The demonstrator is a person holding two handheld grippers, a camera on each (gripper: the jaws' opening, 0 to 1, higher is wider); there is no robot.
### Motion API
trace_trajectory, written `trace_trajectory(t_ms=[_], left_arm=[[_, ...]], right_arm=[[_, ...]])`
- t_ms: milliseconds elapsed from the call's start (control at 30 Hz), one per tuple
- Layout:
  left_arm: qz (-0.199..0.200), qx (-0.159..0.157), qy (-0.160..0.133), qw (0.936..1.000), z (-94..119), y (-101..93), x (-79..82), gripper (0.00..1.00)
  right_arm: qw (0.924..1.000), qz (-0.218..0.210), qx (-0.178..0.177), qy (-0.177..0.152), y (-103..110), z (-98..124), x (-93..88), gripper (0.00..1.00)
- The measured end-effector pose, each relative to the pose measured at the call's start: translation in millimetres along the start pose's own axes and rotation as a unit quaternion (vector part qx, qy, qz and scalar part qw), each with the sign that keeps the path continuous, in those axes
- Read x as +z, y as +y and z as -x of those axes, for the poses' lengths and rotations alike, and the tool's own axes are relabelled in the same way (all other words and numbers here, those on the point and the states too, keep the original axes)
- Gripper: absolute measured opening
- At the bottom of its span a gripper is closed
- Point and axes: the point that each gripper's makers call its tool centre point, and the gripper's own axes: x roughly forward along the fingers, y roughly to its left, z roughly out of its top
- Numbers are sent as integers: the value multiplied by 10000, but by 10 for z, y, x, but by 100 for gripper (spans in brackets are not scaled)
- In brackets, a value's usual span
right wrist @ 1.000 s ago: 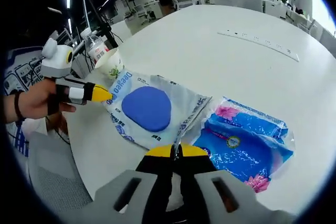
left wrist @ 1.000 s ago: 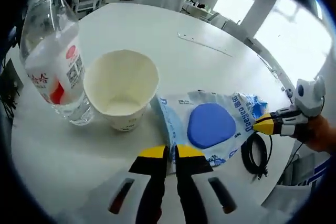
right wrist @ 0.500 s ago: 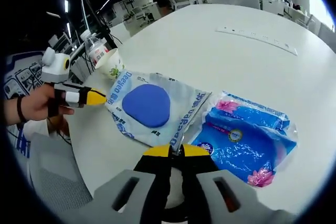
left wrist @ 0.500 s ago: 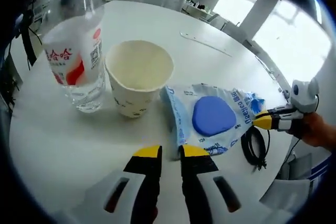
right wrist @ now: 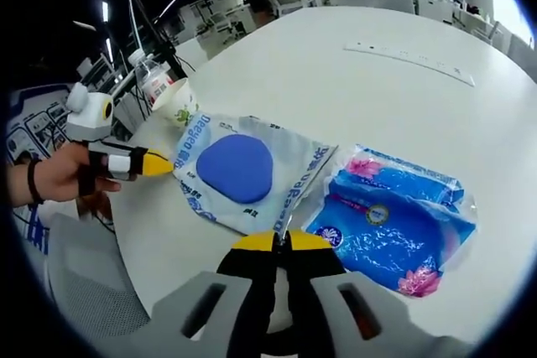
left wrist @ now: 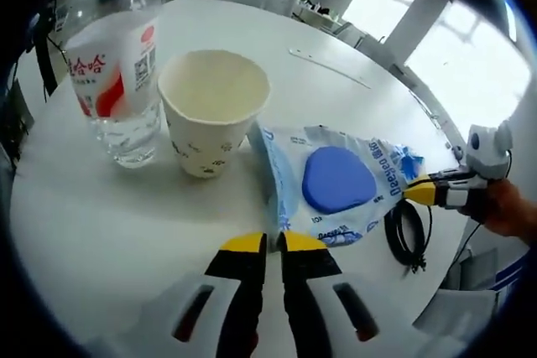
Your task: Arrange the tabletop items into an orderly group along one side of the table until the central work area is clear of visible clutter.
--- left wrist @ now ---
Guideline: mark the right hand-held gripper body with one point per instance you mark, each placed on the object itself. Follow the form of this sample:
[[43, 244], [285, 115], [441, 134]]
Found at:
[[488, 152]]

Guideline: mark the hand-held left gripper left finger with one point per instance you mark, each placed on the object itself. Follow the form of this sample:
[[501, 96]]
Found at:
[[239, 291]]

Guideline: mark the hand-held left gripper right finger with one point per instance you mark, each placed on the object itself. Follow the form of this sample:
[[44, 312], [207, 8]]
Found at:
[[306, 291]]

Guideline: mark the blue wet wipes packet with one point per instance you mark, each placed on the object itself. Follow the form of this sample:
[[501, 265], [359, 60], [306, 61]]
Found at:
[[335, 177]]

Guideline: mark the white paper cup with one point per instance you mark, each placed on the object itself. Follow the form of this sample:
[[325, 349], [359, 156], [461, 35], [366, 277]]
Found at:
[[201, 131]]

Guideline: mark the clear plastic water bottle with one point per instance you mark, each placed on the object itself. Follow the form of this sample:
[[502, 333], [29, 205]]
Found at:
[[126, 81]]

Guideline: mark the person's right hand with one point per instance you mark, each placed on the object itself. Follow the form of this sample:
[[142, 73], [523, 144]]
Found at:
[[505, 207]]

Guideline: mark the large window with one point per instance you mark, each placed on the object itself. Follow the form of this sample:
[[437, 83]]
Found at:
[[474, 64], [377, 1]]

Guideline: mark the grey mesh chair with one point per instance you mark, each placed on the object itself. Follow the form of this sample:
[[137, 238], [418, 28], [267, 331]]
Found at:
[[457, 307]]

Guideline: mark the person's white striped clothing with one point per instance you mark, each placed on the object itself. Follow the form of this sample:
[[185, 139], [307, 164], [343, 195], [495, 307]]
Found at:
[[518, 274]]

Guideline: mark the black tripod laptop stand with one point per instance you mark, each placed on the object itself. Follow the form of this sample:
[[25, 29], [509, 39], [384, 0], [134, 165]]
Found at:
[[44, 64]]

